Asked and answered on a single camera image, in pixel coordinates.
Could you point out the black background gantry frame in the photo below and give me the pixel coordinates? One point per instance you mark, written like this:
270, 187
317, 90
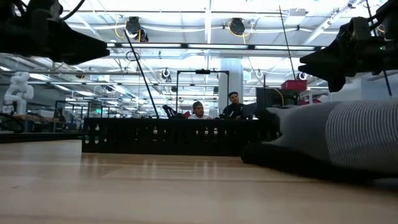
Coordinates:
202, 71

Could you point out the green tape roll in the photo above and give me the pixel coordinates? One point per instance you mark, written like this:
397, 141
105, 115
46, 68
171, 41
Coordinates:
19, 124

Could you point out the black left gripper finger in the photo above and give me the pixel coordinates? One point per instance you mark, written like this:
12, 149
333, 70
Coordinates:
84, 49

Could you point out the black monitor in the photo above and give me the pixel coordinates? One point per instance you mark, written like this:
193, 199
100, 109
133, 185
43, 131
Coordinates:
273, 98

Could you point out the person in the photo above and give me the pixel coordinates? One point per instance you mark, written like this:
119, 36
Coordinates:
236, 107
198, 111
59, 114

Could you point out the person's grey gloved hand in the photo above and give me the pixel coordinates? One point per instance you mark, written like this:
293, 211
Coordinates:
326, 137

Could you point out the black zip tie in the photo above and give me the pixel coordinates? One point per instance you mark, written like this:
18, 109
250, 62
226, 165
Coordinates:
141, 73

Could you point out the black background frame rig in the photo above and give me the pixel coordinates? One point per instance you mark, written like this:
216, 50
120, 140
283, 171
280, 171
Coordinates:
88, 110

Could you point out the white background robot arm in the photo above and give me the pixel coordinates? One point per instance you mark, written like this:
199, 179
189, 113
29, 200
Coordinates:
18, 90

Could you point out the red storage bin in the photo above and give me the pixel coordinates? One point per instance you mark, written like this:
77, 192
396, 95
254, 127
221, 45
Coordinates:
309, 101
293, 85

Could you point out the black aluminium table frame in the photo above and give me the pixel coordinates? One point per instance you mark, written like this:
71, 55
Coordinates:
37, 137

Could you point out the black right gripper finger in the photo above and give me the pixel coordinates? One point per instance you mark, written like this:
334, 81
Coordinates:
323, 54
326, 74

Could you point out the black background robot arm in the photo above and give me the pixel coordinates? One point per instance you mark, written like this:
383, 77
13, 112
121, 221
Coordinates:
169, 111

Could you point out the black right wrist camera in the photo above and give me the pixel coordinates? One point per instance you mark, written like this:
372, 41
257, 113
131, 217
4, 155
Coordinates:
354, 28

